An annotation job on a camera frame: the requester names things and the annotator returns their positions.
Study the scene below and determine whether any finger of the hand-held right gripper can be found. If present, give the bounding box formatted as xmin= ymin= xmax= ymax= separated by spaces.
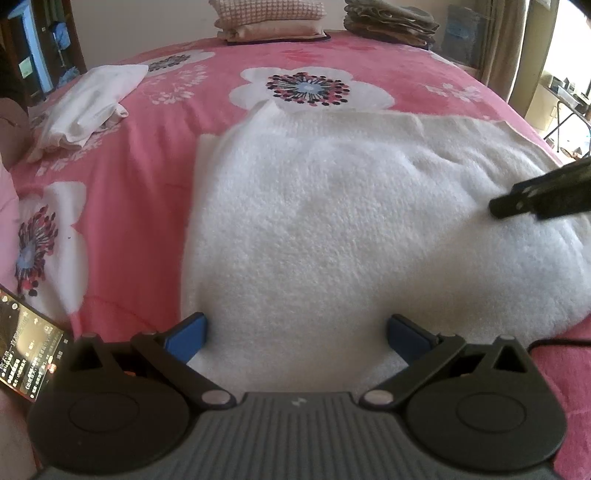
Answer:
xmin=490 ymin=187 xmax=591 ymax=220
xmin=512 ymin=159 xmax=591 ymax=195

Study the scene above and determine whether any pink floral blanket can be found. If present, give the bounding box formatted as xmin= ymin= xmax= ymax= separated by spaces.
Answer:
xmin=0 ymin=30 xmax=591 ymax=480

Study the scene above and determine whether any white thin garment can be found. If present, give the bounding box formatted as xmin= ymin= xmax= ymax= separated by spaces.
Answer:
xmin=25 ymin=65 xmax=149 ymax=162

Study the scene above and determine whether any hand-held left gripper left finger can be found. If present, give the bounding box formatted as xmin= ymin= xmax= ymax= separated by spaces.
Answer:
xmin=67 ymin=312 xmax=238 ymax=409

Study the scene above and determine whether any black cable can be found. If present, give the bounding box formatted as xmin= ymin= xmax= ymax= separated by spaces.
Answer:
xmin=529 ymin=339 xmax=591 ymax=352

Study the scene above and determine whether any folding table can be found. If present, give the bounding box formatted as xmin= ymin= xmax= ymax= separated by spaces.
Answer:
xmin=542 ymin=74 xmax=591 ymax=153

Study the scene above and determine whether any wooden door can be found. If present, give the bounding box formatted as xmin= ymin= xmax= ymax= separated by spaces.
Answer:
xmin=0 ymin=0 xmax=86 ymax=100

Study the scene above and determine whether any brown pillow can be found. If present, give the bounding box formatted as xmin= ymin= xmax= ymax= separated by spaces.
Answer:
xmin=0 ymin=97 xmax=31 ymax=167

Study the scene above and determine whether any stack of dark folded clothes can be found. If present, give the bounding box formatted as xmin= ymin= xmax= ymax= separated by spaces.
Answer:
xmin=344 ymin=0 xmax=440 ymax=47

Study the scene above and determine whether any white fluffy blanket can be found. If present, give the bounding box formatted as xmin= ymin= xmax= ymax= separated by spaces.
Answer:
xmin=178 ymin=99 xmax=591 ymax=393

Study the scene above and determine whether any beige curtain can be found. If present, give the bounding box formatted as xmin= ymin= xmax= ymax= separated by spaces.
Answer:
xmin=478 ymin=0 xmax=555 ymax=104

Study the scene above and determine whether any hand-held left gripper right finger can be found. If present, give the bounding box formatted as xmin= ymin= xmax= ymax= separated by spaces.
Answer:
xmin=359 ymin=314 xmax=536 ymax=409

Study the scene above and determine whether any person's pink clothing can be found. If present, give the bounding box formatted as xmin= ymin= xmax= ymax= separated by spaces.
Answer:
xmin=0 ymin=161 xmax=21 ymax=222

